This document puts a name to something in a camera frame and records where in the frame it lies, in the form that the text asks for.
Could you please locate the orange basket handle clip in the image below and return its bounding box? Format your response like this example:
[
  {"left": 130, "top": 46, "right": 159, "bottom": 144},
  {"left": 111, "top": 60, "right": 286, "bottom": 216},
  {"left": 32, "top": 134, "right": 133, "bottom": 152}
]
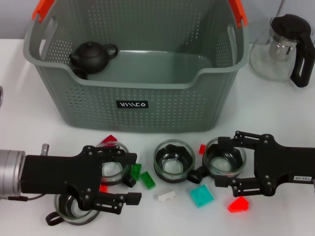
[
  {"left": 32, "top": 0, "right": 55, "bottom": 23},
  {"left": 228, "top": 0, "right": 248, "bottom": 28}
]

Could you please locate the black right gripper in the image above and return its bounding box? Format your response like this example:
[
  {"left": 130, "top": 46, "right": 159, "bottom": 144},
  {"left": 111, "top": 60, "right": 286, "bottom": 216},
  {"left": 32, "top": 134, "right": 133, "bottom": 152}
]
[{"left": 214, "top": 130, "right": 315, "bottom": 198}]

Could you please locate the glass teacup with black holder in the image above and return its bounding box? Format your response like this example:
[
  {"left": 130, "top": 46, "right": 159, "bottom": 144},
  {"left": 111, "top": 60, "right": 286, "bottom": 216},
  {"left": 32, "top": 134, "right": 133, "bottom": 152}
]
[
  {"left": 94, "top": 140, "right": 137, "bottom": 189},
  {"left": 45, "top": 193, "right": 101, "bottom": 227},
  {"left": 153, "top": 139, "right": 204, "bottom": 184},
  {"left": 195, "top": 137, "right": 247, "bottom": 177}
]

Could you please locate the thin grey background cable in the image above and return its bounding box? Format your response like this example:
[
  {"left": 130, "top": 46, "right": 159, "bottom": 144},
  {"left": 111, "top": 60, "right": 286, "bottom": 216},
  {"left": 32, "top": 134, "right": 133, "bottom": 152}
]
[{"left": 275, "top": 0, "right": 286, "bottom": 18}]

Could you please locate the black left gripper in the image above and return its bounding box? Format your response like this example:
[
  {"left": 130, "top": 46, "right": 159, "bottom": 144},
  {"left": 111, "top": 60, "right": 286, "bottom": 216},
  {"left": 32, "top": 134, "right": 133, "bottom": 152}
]
[{"left": 21, "top": 145, "right": 142, "bottom": 214}]

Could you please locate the teal square building plate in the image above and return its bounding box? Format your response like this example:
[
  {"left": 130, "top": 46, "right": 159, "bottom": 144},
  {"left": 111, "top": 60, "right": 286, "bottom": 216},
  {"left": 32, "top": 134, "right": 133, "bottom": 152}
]
[{"left": 189, "top": 184, "right": 214, "bottom": 209}]

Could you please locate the dark red curved brick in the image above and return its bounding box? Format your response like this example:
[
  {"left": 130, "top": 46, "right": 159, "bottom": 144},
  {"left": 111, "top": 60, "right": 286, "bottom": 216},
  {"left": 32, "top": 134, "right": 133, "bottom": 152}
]
[{"left": 100, "top": 134, "right": 118, "bottom": 147}]

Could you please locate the grey perforated storage basket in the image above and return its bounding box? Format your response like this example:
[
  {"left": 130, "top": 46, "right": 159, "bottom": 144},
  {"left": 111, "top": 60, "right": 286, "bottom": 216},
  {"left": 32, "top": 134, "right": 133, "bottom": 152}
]
[{"left": 23, "top": 0, "right": 249, "bottom": 133}]

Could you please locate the glass pitcher with black handle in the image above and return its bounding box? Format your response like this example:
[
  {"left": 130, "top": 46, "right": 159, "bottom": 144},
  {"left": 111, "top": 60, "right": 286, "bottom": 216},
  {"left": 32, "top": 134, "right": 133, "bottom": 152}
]
[{"left": 250, "top": 14, "right": 315, "bottom": 88}]

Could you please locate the green rectangular building brick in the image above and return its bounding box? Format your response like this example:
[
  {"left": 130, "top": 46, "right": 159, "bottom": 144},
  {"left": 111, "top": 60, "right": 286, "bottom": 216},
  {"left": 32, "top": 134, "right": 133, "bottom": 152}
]
[
  {"left": 140, "top": 171, "right": 157, "bottom": 190},
  {"left": 130, "top": 163, "right": 143, "bottom": 181}
]

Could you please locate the red sloped roof brick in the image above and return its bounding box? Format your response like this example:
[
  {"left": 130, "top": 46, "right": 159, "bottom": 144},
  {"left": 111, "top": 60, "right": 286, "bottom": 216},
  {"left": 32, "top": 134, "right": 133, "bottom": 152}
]
[{"left": 227, "top": 196, "right": 250, "bottom": 213}]

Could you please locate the left gripper cable with plug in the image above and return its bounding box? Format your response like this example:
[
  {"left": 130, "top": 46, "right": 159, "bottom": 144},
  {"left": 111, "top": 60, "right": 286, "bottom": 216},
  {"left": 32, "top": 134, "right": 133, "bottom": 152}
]
[{"left": 7, "top": 194, "right": 50, "bottom": 201}]

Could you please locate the white rectangular building brick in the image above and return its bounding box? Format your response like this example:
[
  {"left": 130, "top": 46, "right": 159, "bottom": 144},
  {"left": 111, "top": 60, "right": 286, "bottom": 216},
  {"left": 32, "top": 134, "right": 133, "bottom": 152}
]
[{"left": 155, "top": 190, "right": 177, "bottom": 203}]

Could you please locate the black clay teapot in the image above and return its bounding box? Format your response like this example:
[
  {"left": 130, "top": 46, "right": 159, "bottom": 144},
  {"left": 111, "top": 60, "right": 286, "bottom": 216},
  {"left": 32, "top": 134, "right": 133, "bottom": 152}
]
[{"left": 68, "top": 41, "right": 119, "bottom": 74}]

